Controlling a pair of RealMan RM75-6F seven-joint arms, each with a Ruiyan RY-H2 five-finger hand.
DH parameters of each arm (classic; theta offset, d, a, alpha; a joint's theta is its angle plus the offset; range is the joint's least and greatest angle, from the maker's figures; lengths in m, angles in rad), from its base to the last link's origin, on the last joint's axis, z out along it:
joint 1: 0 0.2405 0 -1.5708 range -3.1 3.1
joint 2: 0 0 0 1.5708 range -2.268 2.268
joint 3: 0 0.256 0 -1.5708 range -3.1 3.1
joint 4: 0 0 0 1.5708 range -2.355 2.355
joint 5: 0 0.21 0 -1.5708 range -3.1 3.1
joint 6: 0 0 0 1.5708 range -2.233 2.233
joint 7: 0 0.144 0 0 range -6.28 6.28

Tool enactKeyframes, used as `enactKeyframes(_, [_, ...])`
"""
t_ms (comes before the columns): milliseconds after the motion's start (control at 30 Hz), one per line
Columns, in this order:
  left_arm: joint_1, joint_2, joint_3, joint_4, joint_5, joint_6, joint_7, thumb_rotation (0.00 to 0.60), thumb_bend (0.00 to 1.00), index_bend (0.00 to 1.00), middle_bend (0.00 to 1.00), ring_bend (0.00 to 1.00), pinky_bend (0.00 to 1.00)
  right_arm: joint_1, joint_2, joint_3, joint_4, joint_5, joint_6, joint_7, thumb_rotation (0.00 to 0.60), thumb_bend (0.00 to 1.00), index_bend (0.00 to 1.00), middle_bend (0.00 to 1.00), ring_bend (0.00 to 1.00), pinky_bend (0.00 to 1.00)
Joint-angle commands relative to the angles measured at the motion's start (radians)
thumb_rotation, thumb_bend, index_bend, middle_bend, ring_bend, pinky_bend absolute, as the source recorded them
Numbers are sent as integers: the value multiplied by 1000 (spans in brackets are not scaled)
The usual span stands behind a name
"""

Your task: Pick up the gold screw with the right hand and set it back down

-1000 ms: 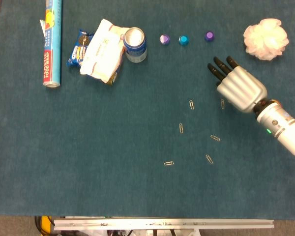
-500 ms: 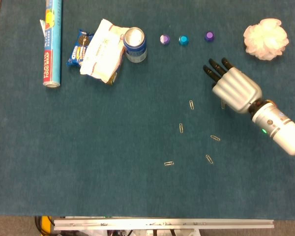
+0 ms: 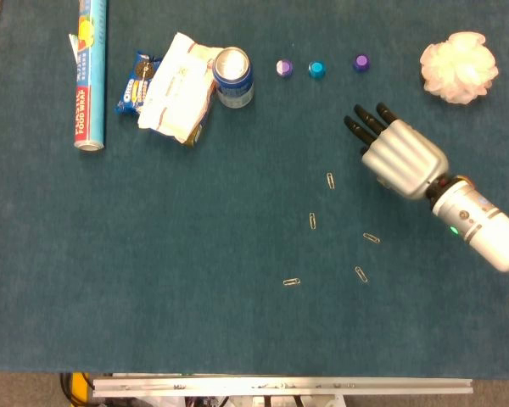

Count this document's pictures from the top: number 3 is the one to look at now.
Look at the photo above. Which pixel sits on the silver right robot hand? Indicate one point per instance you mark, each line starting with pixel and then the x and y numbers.
pixel 403 159

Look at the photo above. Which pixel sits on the purple bottle cap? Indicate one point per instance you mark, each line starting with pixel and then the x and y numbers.
pixel 284 68
pixel 361 63

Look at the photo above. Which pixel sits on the white crumpled snack bag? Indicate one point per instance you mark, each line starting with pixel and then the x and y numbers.
pixel 176 89

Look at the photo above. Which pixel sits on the blue soda can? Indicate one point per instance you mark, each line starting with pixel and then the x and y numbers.
pixel 233 80

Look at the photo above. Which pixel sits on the teal felt table cover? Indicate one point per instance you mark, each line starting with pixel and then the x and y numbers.
pixel 152 254

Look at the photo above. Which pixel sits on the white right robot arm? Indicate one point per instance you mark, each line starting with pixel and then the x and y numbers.
pixel 488 229

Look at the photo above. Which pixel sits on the white mesh bath loofah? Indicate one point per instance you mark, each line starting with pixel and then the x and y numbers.
pixel 460 68

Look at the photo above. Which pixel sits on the blue food wrap roll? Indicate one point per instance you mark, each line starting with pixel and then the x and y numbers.
pixel 90 85

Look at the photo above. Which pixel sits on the teal bottle cap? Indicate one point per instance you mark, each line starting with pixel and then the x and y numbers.
pixel 317 69

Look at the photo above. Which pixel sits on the yellow plastic part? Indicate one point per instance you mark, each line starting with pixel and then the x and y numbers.
pixel 79 383

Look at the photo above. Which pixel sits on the aluminium profile rail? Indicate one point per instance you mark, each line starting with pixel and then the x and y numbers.
pixel 280 386

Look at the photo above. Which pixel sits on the blue Oreo cookie pack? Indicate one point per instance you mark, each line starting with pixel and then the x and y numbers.
pixel 133 93

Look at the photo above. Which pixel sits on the paperclip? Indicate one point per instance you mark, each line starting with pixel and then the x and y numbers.
pixel 371 238
pixel 330 181
pixel 312 221
pixel 291 281
pixel 361 274

